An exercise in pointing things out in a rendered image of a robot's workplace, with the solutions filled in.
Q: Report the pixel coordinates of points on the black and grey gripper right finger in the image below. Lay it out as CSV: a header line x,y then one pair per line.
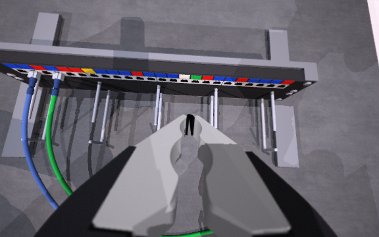
x,y
244,197

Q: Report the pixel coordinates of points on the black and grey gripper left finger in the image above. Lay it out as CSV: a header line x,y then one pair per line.
x,y
135,194

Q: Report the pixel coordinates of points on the blue network cable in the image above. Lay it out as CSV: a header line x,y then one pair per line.
x,y
30,92

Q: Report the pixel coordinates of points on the green patch cord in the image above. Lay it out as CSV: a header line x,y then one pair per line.
x,y
54,94

